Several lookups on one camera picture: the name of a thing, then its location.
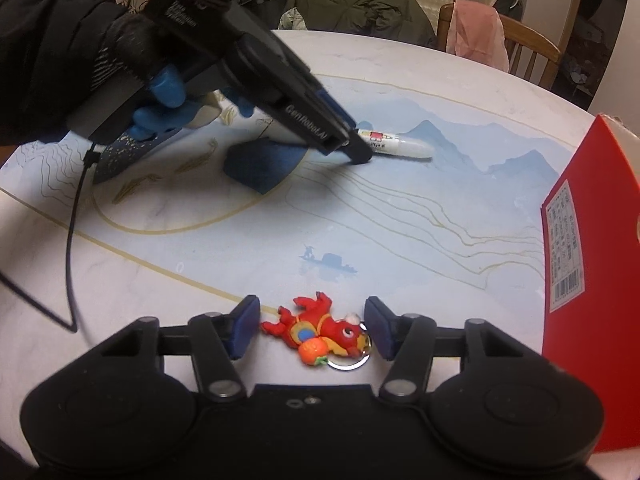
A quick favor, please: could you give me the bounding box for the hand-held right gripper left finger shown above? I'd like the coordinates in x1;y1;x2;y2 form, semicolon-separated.
101;294;263;402

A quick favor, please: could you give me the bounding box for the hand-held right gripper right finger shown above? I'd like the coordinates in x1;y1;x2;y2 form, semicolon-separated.
363;295;527;402

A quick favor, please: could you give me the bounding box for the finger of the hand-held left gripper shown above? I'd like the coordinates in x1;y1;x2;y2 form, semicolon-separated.
312;89;360;133
322;130;375;167

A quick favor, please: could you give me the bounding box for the green and white pen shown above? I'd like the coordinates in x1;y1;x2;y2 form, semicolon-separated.
356;129;435;162

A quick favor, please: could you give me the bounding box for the red dragon keychain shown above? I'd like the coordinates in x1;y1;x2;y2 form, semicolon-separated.
260;292;373;372

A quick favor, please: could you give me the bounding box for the red cardboard box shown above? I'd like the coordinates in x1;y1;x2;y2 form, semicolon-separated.
541;114;640;453

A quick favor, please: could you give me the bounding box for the person's left forearm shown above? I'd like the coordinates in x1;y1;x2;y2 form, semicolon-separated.
0;0;126;146

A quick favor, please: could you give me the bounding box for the person's left hand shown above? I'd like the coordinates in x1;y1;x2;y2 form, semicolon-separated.
90;7;257;140

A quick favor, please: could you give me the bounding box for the floral cushion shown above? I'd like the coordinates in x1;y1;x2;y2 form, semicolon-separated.
278;7;307;31

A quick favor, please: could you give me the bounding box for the olive green jacket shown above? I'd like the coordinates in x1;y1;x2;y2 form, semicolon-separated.
292;0;436;50

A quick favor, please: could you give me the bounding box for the pink cloth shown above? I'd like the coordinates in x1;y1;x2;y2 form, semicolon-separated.
446;0;510;73

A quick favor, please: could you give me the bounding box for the wooden chair with slat back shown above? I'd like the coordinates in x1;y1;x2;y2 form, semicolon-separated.
439;2;563;86

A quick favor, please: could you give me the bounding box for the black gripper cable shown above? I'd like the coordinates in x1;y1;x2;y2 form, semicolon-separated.
0;142;99;334

